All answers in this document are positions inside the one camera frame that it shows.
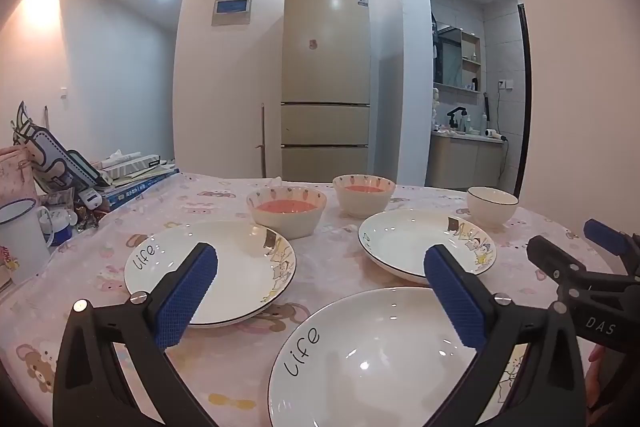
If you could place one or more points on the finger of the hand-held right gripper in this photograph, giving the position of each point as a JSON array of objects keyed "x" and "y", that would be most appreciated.
[
  {"x": 547, "y": 257},
  {"x": 605, "y": 237}
]

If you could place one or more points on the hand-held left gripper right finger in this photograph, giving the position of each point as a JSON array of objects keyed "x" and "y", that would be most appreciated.
[{"x": 452, "y": 297}]

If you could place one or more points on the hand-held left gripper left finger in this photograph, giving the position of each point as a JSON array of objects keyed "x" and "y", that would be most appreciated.
[{"x": 190, "y": 297}]

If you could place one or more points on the white cartoon print plate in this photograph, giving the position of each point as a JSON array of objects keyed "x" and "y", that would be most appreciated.
[
  {"x": 240, "y": 267},
  {"x": 375, "y": 357},
  {"x": 405, "y": 242}
]

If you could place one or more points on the white bowl dark rim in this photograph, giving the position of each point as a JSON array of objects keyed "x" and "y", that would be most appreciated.
[{"x": 492, "y": 209}]

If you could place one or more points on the large carrot print bowl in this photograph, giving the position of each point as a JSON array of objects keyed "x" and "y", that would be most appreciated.
[{"x": 287, "y": 222}]

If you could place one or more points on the small carrot print bowl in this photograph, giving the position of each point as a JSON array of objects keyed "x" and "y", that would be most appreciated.
[{"x": 362, "y": 204}]

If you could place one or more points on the person's right hand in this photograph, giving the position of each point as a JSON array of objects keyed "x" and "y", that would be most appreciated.
[{"x": 595, "y": 372}]

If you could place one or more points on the blue book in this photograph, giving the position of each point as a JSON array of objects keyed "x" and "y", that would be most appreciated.
[{"x": 135, "y": 194}]

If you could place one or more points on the beige vanity cabinet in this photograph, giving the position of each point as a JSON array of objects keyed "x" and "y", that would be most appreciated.
[{"x": 465, "y": 162}]

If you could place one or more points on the pink cartoon printed tablecloth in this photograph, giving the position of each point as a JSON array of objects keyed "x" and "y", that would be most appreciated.
[{"x": 330, "y": 267}]

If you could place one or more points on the bunch of keys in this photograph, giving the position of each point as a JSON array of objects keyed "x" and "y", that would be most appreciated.
[{"x": 90, "y": 219}]

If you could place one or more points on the stack of green papers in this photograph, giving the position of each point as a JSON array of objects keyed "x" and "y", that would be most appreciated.
[{"x": 140, "y": 177}]

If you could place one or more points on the white hair dryer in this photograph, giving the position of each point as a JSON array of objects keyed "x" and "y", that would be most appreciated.
[{"x": 495, "y": 134}]

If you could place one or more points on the small white device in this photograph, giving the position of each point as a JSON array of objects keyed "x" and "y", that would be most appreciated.
[{"x": 91, "y": 199}]

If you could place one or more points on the grey striped tissue box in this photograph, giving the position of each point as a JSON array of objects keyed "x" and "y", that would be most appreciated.
[{"x": 132, "y": 163}]

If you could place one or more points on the blue and white jar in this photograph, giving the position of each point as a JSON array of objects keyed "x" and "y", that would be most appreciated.
[{"x": 59, "y": 229}]

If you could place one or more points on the black faucet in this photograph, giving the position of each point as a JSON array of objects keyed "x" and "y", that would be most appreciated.
[{"x": 456, "y": 116}]

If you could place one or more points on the broom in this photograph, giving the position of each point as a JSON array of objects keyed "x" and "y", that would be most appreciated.
[{"x": 261, "y": 142}]

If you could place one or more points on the white enamel mug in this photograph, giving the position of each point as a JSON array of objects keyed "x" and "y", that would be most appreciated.
[{"x": 20, "y": 247}]

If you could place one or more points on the pink printed bag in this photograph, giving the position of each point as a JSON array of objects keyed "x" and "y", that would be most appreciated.
[{"x": 17, "y": 177}]

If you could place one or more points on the bathroom mirror cabinet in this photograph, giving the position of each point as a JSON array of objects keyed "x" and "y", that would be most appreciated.
[{"x": 457, "y": 57}]

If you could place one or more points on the beige refrigerator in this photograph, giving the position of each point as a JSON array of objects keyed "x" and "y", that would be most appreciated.
[{"x": 325, "y": 57}]

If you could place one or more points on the pink fridge magnet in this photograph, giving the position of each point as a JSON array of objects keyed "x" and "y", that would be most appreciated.
[{"x": 312, "y": 45}]

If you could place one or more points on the black door frame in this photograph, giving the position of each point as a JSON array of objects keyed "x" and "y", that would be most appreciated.
[{"x": 524, "y": 107}]

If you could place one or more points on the white wall socket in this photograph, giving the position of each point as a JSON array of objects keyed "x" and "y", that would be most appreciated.
[{"x": 507, "y": 85}]

